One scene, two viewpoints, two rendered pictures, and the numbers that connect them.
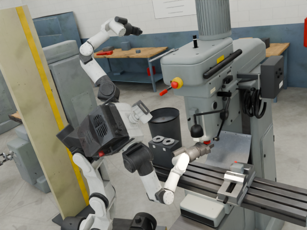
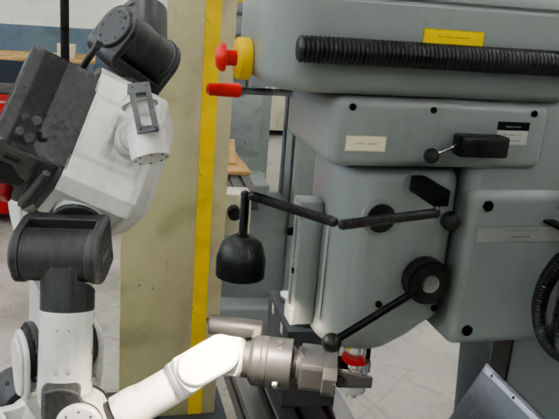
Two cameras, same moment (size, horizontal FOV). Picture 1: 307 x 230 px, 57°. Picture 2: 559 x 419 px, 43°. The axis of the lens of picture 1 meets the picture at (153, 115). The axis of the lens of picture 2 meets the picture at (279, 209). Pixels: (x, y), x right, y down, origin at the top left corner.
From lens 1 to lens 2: 107 cm
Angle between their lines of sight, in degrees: 32
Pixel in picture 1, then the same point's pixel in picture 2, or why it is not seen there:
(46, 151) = (143, 223)
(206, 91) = (328, 131)
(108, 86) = (116, 22)
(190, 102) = (319, 175)
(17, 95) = not seen: hidden behind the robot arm
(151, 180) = (51, 337)
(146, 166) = (56, 284)
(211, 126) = (343, 292)
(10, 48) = not seen: outside the picture
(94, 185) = (34, 298)
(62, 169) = (165, 286)
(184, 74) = (259, 28)
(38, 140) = not seen: hidden behind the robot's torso
